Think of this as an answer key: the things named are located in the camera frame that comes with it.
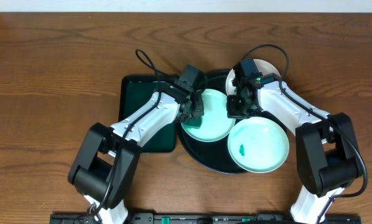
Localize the green sponge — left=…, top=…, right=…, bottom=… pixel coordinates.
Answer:
left=182, top=117, right=202, bottom=129

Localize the mint plate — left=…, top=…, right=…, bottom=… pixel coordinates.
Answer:
left=228, top=117, right=289, bottom=173
left=181, top=89, right=236, bottom=142

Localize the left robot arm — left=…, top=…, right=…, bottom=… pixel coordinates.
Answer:
left=68, top=82, right=204, bottom=223

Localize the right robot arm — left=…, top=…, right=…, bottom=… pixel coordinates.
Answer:
left=226, top=70, right=368, bottom=223

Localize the black rectangular tray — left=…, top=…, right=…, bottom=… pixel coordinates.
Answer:
left=118, top=75, right=176, bottom=153

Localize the white plate with green stain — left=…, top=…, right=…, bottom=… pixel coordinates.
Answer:
left=225, top=59, right=281, bottom=95

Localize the mint plate front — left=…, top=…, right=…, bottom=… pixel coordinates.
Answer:
left=228, top=117, right=289, bottom=173

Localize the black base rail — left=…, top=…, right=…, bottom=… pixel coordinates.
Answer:
left=49, top=212, right=362, bottom=224

